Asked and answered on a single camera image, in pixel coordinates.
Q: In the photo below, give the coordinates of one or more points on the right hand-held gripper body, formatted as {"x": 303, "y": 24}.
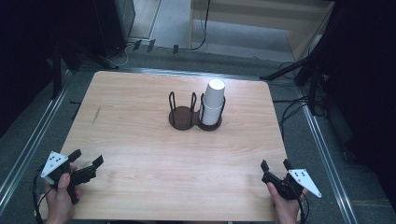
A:
{"x": 289, "y": 188}

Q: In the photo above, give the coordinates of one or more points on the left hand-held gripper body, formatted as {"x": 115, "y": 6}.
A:
{"x": 56, "y": 174}

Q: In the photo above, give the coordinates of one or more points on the dark brown double cup holder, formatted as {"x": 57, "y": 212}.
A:
{"x": 182, "y": 119}

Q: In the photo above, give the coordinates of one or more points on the person's right hand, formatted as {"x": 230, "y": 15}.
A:
{"x": 288, "y": 210}

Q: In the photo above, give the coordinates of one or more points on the person's left hand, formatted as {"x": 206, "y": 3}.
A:
{"x": 60, "y": 205}

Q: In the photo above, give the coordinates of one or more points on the white paper cup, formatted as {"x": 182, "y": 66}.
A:
{"x": 210, "y": 116}
{"x": 214, "y": 93}

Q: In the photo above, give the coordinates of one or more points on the black tripod stand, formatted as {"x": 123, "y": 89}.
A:
{"x": 57, "y": 71}
{"x": 286, "y": 70}

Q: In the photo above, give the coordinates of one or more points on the dark curtain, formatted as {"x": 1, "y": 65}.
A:
{"x": 25, "y": 46}
{"x": 367, "y": 77}

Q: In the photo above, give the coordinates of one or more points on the black cabinet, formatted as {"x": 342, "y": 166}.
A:
{"x": 115, "y": 25}

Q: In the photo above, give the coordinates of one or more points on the metal floor rail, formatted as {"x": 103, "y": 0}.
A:
{"x": 31, "y": 146}
{"x": 327, "y": 168}
{"x": 186, "y": 73}

